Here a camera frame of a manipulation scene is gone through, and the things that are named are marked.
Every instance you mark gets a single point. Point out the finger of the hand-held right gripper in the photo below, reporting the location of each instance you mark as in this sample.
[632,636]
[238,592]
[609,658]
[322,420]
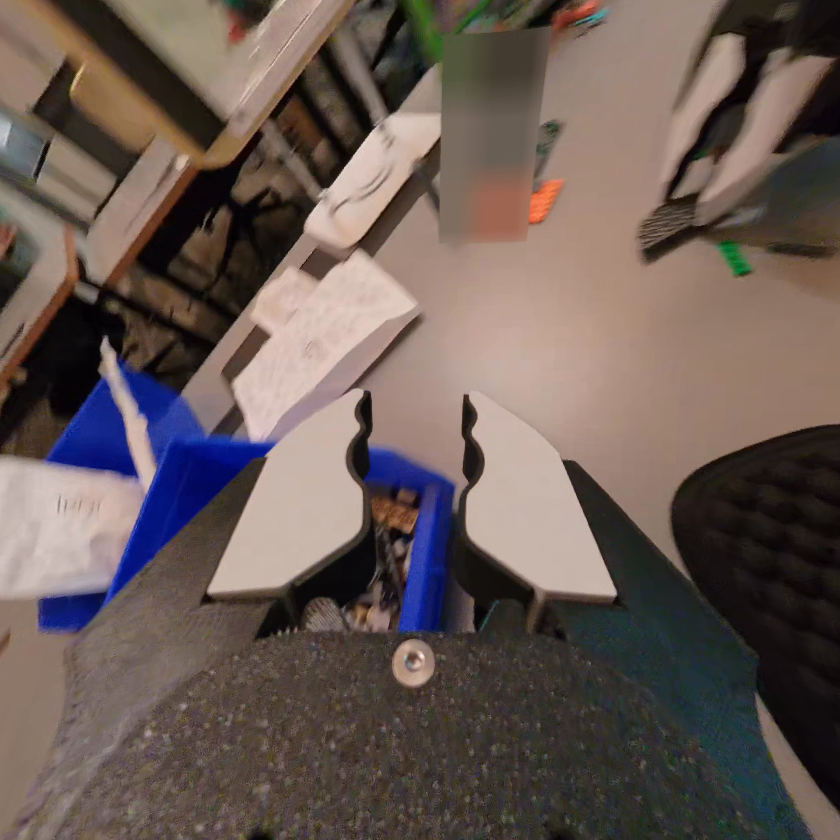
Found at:
[775,125]
[702,105]

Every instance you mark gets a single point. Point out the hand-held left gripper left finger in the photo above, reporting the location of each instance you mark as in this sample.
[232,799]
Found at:
[295,525]

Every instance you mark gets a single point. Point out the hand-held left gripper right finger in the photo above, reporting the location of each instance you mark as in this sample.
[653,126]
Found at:
[538,525]

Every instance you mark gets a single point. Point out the person's right forearm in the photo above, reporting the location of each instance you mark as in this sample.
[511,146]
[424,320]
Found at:
[801,197]

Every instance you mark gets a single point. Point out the pile of small lego pieces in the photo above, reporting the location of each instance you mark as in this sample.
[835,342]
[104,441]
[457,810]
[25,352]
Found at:
[387,538]

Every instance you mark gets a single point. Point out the dark grey half-round lego plate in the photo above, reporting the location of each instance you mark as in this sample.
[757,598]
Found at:
[670,226]

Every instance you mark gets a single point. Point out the bright green long lego bar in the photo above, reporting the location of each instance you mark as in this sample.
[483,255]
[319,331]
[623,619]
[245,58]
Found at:
[735,257]

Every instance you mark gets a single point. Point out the small orange lego piece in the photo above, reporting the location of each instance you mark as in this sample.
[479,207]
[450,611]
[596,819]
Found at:
[580,16]

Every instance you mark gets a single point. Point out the grey lego baseplate build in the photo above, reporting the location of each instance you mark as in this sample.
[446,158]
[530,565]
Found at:
[549,142]

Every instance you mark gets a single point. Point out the orange lego plate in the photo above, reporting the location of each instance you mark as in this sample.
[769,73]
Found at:
[545,200]

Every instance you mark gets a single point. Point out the lego set box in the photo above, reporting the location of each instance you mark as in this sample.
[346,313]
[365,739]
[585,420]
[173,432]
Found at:
[427,20]

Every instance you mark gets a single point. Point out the white printed paper bag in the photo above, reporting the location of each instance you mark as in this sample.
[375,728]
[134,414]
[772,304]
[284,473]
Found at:
[328,341]

